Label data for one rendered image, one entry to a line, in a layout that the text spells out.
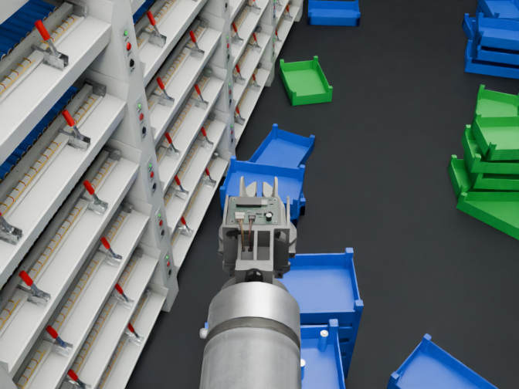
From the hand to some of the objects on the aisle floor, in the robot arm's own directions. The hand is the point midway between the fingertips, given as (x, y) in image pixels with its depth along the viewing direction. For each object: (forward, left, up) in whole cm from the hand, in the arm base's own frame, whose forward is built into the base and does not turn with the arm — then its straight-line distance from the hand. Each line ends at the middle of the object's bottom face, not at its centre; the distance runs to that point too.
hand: (259, 194), depth 74 cm
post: (+42, -73, -109) cm, 138 cm away
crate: (-56, -38, -112) cm, 131 cm away
